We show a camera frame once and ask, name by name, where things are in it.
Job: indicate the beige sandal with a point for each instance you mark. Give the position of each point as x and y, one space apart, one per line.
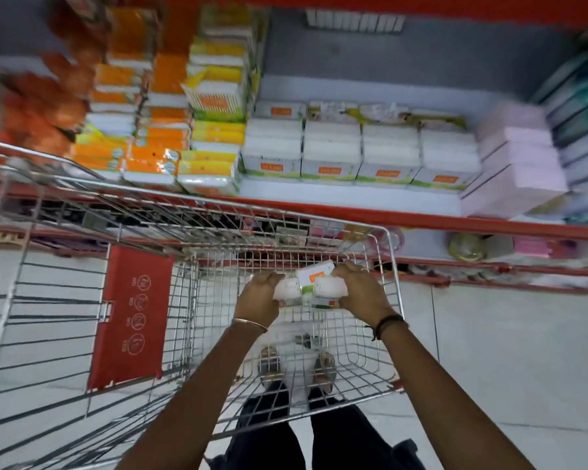
326 369
270 368

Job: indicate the large white tissue pack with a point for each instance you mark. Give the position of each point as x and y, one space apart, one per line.
331 146
273 141
448 154
389 149

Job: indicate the small pink box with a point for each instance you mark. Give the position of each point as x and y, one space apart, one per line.
531 247

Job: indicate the person's left hand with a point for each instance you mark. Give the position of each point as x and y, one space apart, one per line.
255 303

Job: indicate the small white tissue packet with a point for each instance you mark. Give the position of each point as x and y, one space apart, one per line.
313 287

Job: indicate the person's left fingers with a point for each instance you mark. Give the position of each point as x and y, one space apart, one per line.
270 279

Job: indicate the gold bangle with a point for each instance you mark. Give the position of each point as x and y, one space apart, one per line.
251 324

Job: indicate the person's right hand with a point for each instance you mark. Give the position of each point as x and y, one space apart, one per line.
365 298

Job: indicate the person's right fingers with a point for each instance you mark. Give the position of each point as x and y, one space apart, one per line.
350 270

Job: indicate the stack of yellow tissue packets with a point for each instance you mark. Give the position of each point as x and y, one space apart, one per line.
215 117

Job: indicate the person's left forearm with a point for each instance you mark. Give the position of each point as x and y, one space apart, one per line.
210 401

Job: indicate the person's right forearm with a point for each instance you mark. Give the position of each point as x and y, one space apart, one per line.
451 401

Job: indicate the red metal shelving unit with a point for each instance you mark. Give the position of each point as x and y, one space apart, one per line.
470 225

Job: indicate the black trousers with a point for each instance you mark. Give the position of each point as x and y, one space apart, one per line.
338 435

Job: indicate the pile of orange snack bags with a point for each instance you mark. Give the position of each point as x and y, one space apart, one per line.
34 112

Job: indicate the stack of orange tissue packets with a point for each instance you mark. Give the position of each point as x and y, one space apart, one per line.
137 117

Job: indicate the white price tag strip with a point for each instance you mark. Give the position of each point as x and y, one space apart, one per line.
355 20

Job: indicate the red cart seat flap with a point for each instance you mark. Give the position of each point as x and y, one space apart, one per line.
132 313

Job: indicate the round yellow container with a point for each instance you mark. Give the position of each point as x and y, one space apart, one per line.
465 247

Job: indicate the stack of blue-green packs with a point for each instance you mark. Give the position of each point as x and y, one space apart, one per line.
580 132

